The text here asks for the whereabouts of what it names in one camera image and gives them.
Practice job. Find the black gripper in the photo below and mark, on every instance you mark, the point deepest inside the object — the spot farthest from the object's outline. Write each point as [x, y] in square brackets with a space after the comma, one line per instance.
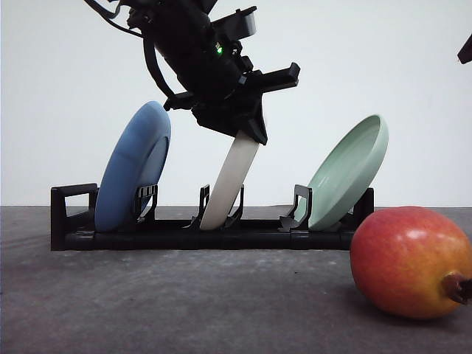
[235, 104]

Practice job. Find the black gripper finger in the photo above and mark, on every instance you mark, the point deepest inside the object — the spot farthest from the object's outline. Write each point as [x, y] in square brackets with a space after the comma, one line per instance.
[465, 52]

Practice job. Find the white plate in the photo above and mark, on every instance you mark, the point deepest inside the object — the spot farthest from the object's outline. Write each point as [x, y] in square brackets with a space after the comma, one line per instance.
[236, 164]

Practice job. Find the red pomegranate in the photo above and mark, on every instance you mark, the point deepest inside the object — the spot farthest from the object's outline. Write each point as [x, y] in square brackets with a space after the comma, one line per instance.
[412, 262]

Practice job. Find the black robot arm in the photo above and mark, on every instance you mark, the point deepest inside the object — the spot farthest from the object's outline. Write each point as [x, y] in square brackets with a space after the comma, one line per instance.
[206, 73]

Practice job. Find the blue plate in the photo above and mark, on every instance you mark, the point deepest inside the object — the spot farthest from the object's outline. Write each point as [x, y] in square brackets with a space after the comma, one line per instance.
[135, 158]

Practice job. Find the green plate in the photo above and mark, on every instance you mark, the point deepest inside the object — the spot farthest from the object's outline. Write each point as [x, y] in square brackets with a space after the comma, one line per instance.
[345, 173]

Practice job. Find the black plate rack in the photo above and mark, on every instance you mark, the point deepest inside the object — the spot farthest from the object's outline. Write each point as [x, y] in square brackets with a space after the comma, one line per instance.
[74, 224]

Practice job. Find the black cable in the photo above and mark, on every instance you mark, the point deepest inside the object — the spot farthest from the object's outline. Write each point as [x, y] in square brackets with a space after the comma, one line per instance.
[149, 58]

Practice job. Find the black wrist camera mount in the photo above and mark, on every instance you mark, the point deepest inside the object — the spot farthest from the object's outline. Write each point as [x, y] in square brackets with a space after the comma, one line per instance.
[237, 25]

